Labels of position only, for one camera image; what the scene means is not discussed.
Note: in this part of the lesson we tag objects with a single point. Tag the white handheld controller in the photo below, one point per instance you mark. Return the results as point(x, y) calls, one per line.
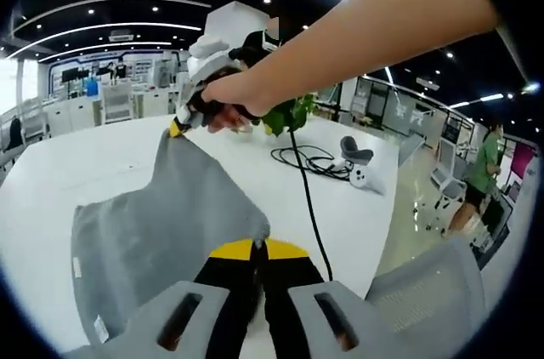
point(367, 180)

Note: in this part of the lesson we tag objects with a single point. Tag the white pillar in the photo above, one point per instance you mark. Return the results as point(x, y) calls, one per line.
point(231, 18)

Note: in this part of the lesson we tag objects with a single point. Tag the white table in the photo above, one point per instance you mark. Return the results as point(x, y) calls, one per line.
point(331, 214)

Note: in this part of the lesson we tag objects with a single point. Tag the black office chair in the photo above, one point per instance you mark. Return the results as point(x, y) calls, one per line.
point(15, 135)

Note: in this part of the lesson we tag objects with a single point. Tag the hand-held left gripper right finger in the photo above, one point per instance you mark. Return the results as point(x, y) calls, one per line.
point(306, 316)

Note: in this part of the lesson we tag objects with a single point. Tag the white swivel chair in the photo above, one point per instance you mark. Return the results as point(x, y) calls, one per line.
point(450, 180)

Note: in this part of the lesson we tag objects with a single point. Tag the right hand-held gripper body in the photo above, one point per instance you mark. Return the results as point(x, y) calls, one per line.
point(208, 59)

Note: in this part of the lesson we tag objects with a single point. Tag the green potted plant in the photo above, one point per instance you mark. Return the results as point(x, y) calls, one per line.
point(289, 116)

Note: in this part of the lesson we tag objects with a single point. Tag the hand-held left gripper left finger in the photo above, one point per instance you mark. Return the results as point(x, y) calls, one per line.
point(204, 312)

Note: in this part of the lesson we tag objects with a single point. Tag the person's right hand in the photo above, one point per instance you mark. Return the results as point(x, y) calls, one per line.
point(238, 99)

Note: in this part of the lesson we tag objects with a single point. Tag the grey mesh office chair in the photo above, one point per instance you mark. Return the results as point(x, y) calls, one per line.
point(429, 291)

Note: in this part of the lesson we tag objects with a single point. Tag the ceiling air conditioner vent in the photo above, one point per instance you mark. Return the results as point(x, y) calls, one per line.
point(122, 35)

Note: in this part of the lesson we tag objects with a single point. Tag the grey towel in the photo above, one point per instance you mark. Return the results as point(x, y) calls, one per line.
point(170, 214)

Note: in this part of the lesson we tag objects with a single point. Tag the blue water bottle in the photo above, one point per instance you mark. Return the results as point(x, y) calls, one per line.
point(92, 87)

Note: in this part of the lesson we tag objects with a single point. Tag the white mesh chair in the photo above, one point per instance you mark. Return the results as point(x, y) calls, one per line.
point(117, 101)

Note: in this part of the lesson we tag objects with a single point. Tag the grey headset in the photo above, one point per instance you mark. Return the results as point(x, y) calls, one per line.
point(355, 150)

